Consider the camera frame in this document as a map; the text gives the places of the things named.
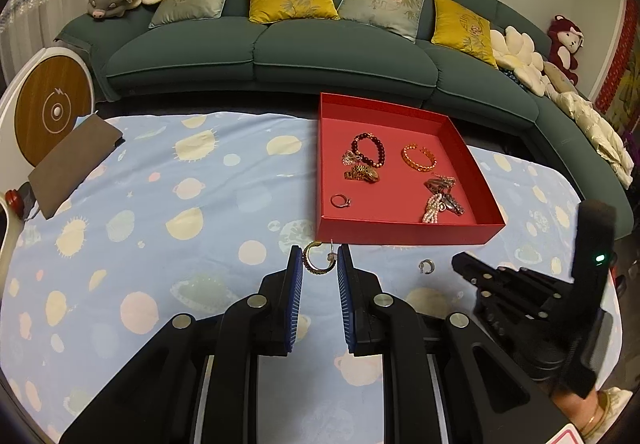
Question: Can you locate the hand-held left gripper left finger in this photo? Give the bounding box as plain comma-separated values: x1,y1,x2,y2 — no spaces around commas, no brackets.
60,245,305,444

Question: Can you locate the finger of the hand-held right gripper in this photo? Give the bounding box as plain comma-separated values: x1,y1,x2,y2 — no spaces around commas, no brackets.
454,269,541,340
452,253,571,297

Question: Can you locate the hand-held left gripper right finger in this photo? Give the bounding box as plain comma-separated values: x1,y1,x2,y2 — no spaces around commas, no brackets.
336,245,583,444

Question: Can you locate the red tray box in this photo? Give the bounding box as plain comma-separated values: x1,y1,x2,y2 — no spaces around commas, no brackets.
315,92,506,245

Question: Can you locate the gold bracelet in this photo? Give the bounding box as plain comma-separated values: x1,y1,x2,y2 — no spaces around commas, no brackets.
342,164,381,185

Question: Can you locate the person's right forearm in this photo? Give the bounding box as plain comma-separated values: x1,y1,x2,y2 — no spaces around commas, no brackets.
552,386,636,444

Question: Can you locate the cream quilted cushion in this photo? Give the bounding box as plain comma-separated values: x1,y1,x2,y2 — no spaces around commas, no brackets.
550,91,633,189

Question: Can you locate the tan small cushion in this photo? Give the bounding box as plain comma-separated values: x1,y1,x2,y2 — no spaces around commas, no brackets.
542,62,578,97

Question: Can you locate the cream flower cushion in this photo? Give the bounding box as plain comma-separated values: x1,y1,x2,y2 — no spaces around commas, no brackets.
490,26,546,94

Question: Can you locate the dark green sofa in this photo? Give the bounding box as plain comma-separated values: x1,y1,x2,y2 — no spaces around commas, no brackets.
54,0,632,239

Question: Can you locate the red monkey plush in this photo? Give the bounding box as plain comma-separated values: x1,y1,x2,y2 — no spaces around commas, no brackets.
546,14,586,85

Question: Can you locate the brown pouch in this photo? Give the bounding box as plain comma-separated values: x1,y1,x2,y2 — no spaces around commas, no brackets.
27,113,126,219

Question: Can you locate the round wooden white device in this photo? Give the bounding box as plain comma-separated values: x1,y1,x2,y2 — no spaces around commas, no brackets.
0,44,97,175

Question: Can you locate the white curtain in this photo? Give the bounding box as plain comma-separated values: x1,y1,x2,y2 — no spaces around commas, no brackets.
0,0,96,89

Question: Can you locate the pearl bracelet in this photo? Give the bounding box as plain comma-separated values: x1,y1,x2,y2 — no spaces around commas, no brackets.
421,194,443,225

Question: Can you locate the dark beaded bracelet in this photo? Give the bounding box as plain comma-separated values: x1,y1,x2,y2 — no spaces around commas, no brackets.
350,132,387,169

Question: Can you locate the orange bead bracelet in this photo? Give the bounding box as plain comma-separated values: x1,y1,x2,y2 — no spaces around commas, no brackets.
401,144,436,171

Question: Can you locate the red wall hanging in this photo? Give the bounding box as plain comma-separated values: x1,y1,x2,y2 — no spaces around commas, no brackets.
595,0,633,115

